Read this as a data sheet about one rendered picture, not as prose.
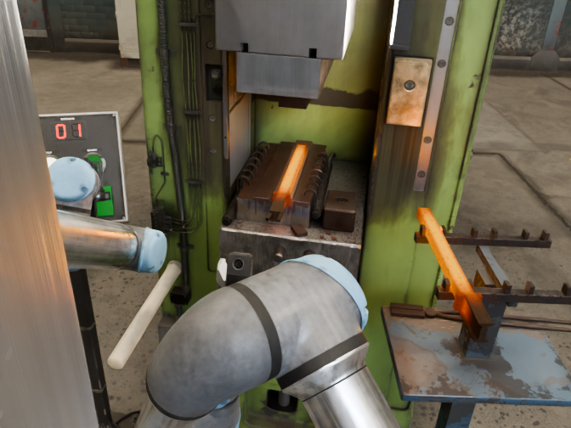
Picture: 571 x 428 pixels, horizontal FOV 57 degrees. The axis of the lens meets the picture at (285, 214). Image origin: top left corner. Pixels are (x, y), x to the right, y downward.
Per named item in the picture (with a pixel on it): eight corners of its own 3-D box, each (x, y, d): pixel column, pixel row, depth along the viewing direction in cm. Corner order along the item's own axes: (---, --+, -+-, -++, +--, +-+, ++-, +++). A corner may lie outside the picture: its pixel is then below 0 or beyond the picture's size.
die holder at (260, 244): (344, 372, 157) (361, 246, 136) (221, 352, 162) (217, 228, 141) (355, 267, 206) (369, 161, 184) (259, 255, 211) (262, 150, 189)
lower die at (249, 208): (308, 228, 143) (310, 199, 139) (236, 218, 145) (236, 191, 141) (325, 166, 179) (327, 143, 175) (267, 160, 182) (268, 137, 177)
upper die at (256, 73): (318, 99, 125) (320, 59, 121) (235, 92, 128) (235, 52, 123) (334, 60, 162) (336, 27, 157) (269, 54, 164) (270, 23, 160)
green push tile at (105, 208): (113, 215, 131) (110, 185, 131) (82, 218, 130) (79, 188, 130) (114, 215, 133) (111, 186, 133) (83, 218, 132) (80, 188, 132)
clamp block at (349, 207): (353, 233, 141) (356, 211, 138) (321, 229, 142) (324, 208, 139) (355, 212, 151) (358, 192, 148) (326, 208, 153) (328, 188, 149)
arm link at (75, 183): (37, 200, 86) (47, 149, 86) (49, 203, 96) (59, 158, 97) (87, 209, 88) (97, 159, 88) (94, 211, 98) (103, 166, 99)
